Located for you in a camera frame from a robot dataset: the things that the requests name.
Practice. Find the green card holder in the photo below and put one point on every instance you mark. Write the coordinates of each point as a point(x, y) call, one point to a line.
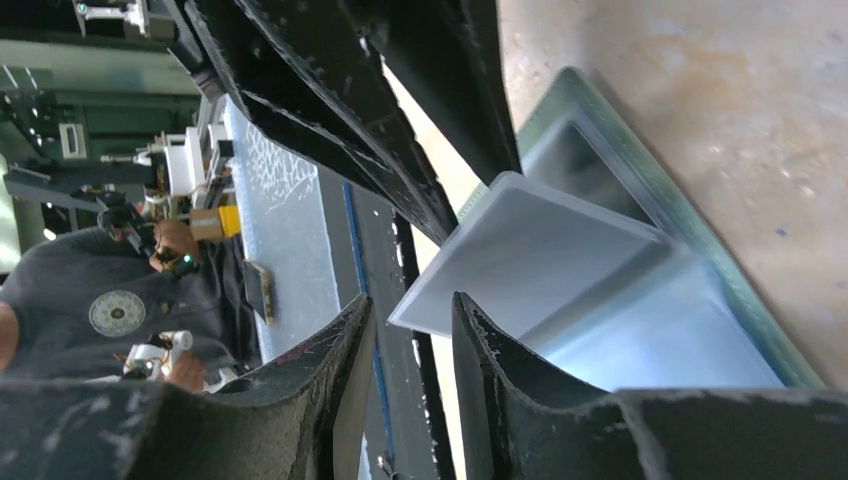
point(593, 258)

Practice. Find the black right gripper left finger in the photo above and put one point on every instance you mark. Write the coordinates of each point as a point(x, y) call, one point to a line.
point(299, 416)

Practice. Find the person in grey shirt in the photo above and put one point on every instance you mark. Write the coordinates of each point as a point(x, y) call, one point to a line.
point(83, 299)

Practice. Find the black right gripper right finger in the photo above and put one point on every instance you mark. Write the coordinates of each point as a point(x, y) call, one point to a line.
point(524, 418)

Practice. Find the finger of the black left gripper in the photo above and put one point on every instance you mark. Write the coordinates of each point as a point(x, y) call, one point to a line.
point(298, 72)
point(447, 54)

